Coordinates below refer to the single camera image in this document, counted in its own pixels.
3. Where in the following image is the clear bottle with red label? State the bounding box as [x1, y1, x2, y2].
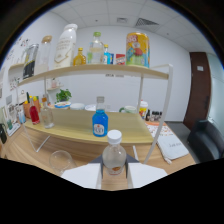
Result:
[101, 129, 128, 176]

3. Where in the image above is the slim blue bottle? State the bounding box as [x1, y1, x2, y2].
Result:
[102, 44, 112, 65]

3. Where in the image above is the red and white carton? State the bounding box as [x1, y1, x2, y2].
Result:
[114, 53, 127, 66]

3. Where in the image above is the yellow colourful drink can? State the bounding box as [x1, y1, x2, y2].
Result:
[125, 31, 151, 69]

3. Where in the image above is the clear bottle with orange cap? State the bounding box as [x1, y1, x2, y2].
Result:
[40, 96, 55, 130]

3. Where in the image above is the amber glass bottle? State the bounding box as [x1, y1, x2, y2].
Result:
[72, 46, 87, 67]

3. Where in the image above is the blue and white cup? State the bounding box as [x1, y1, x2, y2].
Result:
[17, 111, 27, 125]

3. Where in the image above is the blue liquid glass bottle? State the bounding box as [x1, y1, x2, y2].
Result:
[91, 96, 110, 138]

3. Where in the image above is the clear drinking glass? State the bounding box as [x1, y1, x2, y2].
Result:
[48, 149, 77, 177]

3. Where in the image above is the white zip pouch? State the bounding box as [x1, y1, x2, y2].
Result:
[156, 132, 190, 165]

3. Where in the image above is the orange patterned mat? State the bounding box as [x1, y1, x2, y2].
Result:
[144, 120, 175, 138]

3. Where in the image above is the wooden wall shelf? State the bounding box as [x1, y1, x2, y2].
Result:
[8, 62, 27, 73]

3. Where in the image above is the green and white mug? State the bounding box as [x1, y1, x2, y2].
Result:
[118, 105, 139, 115]

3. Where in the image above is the ceiling air vent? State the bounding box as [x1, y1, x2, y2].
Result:
[134, 17, 160, 29]

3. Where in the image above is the white tray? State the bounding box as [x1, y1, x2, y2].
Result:
[6, 121, 21, 137]

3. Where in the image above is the glass jar with cork lid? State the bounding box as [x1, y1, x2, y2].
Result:
[34, 35, 53, 76]

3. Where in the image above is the orange pot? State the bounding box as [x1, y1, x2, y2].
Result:
[22, 99, 32, 120]

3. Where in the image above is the wooden two-tier shelf rack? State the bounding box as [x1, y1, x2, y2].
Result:
[17, 62, 175, 165]

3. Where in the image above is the red liquid glass bottle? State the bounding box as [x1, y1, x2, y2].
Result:
[28, 96, 41, 126]

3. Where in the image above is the black chair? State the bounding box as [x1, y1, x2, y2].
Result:
[186, 118, 224, 163]

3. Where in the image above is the clear bottle with green cap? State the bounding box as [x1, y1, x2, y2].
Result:
[86, 31, 105, 65]

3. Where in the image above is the black kettle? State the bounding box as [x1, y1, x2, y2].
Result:
[0, 122, 9, 145]

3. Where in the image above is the large white milk bottle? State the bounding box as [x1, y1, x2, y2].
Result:
[54, 23, 79, 70]

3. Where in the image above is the green potted plant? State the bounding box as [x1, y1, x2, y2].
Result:
[54, 88, 73, 104]

